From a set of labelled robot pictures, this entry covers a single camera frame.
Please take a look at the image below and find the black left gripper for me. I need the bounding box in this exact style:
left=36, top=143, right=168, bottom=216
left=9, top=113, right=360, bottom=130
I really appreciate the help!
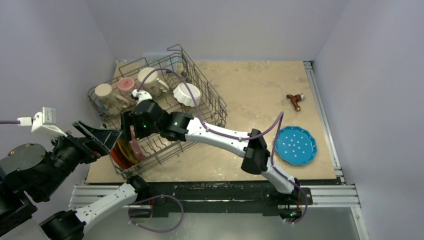
left=35, top=118, right=123, bottom=198

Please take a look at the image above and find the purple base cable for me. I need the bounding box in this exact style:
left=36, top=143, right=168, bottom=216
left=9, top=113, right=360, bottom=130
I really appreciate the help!
left=128, top=193, right=184, bottom=233

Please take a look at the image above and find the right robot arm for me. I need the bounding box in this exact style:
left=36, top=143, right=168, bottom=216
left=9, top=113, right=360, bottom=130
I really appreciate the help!
left=120, top=99, right=301, bottom=204

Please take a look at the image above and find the red-orange plate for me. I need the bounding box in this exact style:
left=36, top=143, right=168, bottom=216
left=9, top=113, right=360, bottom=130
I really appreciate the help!
left=109, top=145, right=132, bottom=170

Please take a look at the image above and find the yellow plate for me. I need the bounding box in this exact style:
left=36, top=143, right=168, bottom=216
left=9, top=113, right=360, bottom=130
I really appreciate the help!
left=117, top=138, right=140, bottom=165

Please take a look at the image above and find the white floral mug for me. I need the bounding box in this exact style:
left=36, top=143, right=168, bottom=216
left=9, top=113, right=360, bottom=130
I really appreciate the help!
left=137, top=67, right=170, bottom=98

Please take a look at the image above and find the clear plastic container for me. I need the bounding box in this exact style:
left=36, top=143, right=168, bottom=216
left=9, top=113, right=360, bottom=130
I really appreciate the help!
left=143, top=52, right=182, bottom=74

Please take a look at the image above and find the pink patterned mug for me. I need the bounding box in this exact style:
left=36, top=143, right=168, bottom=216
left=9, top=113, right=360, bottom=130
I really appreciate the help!
left=117, top=77, right=137, bottom=105

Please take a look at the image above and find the grey wire dish rack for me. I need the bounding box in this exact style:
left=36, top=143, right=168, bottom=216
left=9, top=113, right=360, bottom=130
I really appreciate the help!
left=107, top=44, right=228, bottom=177

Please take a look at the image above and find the white bowl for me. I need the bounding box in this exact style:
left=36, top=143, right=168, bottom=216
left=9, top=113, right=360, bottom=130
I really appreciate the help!
left=172, top=83, right=202, bottom=108

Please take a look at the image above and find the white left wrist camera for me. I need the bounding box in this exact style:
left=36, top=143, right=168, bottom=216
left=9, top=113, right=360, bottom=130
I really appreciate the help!
left=17, top=106, right=68, bottom=139

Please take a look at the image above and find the beige mug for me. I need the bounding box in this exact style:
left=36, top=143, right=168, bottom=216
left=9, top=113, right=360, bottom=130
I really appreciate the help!
left=94, top=83, right=130, bottom=116

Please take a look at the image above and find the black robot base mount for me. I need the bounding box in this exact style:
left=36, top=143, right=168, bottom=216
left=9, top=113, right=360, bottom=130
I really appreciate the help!
left=130, top=180, right=313, bottom=220

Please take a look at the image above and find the pink polka dot plate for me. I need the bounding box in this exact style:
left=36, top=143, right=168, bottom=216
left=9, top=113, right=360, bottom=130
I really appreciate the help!
left=128, top=131, right=146, bottom=162

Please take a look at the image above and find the small red-capped object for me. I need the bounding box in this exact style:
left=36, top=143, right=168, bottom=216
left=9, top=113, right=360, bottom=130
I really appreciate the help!
left=286, top=93, right=305, bottom=112

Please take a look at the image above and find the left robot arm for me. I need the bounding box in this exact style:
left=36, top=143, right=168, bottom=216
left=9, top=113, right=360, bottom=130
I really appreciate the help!
left=0, top=120, right=149, bottom=240

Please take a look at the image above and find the blue plate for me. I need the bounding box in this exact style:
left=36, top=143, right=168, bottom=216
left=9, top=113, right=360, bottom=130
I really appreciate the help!
left=275, top=126, right=318, bottom=166

